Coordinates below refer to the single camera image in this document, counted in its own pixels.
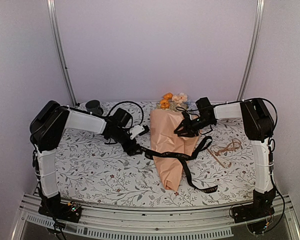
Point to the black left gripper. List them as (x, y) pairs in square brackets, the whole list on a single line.
[(132, 151)]

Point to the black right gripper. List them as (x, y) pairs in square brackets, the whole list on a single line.
[(187, 127)]

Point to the black printed ribbon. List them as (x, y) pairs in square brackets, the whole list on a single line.
[(183, 158)]

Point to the peach wrapping paper sheet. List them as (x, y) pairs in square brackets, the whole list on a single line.
[(163, 139)]

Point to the orange fake flower stem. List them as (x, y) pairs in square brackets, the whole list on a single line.
[(172, 101)]

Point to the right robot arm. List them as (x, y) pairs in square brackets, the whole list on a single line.
[(259, 128)]

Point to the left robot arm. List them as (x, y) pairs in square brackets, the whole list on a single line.
[(89, 158)]

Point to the tan ribbon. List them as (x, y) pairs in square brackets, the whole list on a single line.
[(219, 153)]

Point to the dark grey mug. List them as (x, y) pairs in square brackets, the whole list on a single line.
[(94, 106)]

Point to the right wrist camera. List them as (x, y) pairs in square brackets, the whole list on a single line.
[(186, 115)]

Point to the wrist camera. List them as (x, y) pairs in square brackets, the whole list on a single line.
[(186, 115), (138, 130)]

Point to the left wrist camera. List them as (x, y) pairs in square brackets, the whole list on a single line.
[(138, 130)]

